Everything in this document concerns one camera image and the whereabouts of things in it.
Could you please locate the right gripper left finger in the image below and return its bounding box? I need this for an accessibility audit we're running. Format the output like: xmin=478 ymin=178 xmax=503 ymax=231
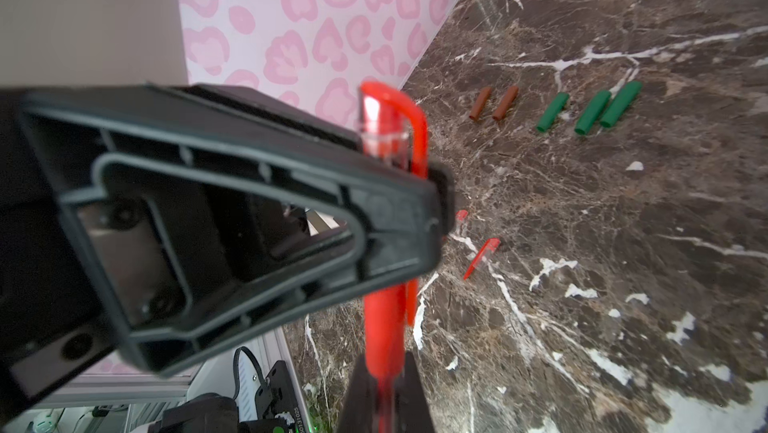
xmin=337 ymin=354 xmax=377 ymax=433

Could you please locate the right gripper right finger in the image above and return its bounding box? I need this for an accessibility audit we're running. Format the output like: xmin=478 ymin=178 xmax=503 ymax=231
xmin=395 ymin=351 xmax=435 ymax=433

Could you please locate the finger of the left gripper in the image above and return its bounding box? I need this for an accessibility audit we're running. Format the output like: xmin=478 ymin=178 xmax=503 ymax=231
xmin=1 ymin=84 xmax=455 ymax=421

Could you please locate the red pen cap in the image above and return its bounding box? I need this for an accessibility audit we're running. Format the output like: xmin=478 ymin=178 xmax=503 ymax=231
xmin=463 ymin=237 xmax=501 ymax=280
xmin=455 ymin=209 xmax=469 ymax=222

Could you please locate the red pen cluster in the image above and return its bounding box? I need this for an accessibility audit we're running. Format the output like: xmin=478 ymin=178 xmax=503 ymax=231
xmin=358 ymin=80 xmax=430 ymax=433

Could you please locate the brown pen cap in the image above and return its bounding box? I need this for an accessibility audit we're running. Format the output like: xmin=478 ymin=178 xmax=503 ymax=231
xmin=492 ymin=85 xmax=519 ymax=122
xmin=469 ymin=86 xmax=492 ymax=121

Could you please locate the green pen cap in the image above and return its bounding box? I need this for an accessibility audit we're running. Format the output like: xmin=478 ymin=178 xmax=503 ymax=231
xmin=536 ymin=92 xmax=570 ymax=133
xmin=574 ymin=90 xmax=612 ymax=136
xmin=599 ymin=80 xmax=643 ymax=128

